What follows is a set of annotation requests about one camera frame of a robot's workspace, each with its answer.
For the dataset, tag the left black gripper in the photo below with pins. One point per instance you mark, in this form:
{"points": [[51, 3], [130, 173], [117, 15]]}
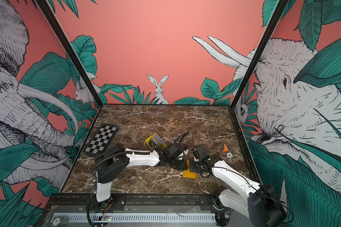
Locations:
{"points": [[183, 165]]}

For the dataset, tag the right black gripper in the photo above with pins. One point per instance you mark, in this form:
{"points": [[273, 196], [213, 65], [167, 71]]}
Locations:
{"points": [[192, 167]]}

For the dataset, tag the yellow leather card holder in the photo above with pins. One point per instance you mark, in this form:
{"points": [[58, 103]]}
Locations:
{"points": [[187, 173]]}

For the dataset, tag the yellow plastic card tray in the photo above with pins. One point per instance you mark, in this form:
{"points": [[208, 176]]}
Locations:
{"points": [[149, 143]]}

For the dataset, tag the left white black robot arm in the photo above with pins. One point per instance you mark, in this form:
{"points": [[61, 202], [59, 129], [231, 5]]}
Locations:
{"points": [[116, 159]]}

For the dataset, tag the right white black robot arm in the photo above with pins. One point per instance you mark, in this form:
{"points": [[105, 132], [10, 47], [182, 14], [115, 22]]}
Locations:
{"points": [[259, 203]]}

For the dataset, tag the stack of grey cards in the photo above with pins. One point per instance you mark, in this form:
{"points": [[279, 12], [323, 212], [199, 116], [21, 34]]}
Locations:
{"points": [[157, 141]]}

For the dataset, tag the orange small clip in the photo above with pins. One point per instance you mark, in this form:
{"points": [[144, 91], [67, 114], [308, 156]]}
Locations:
{"points": [[225, 148]]}

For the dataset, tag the small white round disc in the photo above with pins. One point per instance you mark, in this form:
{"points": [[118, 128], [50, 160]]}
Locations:
{"points": [[230, 155]]}

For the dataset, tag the black white checkerboard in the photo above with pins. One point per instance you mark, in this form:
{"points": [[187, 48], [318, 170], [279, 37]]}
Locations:
{"points": [[101, 141]]}

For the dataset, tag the black front rail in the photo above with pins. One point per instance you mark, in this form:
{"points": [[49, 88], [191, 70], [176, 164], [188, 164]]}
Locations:
{"points": [[117, 202]]}

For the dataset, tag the white slotted cable duct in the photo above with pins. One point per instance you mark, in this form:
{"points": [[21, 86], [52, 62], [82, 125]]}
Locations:
{"points": [[134, 218]]}

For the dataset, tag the right black frame post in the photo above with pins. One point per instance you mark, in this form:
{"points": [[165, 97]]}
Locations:
{"points": [[276, 15]]}

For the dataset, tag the black frame post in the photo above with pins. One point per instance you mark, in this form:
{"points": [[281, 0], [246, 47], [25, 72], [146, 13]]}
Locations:
{"points": [[276, 15], [58, 30]]}

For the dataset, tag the left black frame post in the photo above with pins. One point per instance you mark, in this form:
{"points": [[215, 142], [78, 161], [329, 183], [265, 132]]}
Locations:
{"points": [[58, 30]]}

